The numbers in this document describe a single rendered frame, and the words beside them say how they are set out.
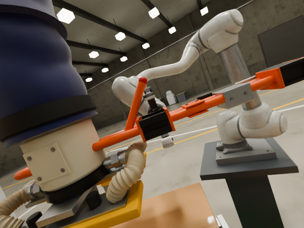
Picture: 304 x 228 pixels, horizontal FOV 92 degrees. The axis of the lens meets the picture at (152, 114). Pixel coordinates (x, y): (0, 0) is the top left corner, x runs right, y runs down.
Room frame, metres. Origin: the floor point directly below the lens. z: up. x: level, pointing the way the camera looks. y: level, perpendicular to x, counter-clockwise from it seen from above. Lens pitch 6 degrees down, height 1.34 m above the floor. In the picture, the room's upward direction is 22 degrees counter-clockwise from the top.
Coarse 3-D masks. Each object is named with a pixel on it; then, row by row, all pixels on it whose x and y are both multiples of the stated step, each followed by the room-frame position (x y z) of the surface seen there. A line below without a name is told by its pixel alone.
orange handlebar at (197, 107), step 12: (252, 84) 0.36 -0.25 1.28; (264, 84) 0.35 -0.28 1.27; (216, 96) 0.36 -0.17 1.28; (180, 108) 0.41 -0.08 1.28; (192, 108) 0.36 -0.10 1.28; (204, 108) 0.36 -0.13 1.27; (120, 132) 0.41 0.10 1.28; (132, 132) 0.37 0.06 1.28; (96, 144) 0.37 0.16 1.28; (108, 144) 0.37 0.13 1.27; (24, 168) 0.42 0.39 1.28
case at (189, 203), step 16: (176, 192) 0.56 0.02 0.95; (192, 192) 0.52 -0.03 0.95; (144, 208) 0.54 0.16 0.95; (160, 208) 0.51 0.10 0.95; (176, 208) 0.48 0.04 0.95; (192, 208) 0.45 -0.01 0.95; (208, 208) 0.43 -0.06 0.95; (128, 224) 0.49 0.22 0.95; (144, 224) 0.46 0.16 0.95; (160, 224) 0.44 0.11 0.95; (176, 224) 0.42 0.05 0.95; (192, 224) 0.40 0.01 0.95; (208, 224) 0.38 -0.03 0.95
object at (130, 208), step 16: (96, 192) 0.31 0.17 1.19; (128, 192) 0.31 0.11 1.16; (80, 208) 0.31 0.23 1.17; (96, 208) 0.29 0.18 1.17; (112, 208) 0.27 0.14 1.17; (128, 208) 0.26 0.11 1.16; (32, 224) 0.30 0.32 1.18; (48, 224) 0.30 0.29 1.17; (64, 224) 0.28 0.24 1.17; (80, 224) 0.27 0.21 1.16; (96, 224) 0.26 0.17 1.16; (112, 224) 0.25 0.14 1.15
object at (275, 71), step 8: (280, 64) 0.39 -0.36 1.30; (288, 64) 0.34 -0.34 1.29; (296, 64) 0.35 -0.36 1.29; (264, 72) 0.38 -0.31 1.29; (272, 72) 0.35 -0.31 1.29; (280, 72) 0.34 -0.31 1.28; (288, 72) 0.35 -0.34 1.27; (296, 72) 0.35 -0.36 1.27; (280, 80) 0.34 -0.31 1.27; (288, 80) 0.35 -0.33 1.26; (296, 80) 0.34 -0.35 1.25; (264, 88) 0.39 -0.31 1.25; (272, 88) 0.37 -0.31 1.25; (280, 88) 0.34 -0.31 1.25
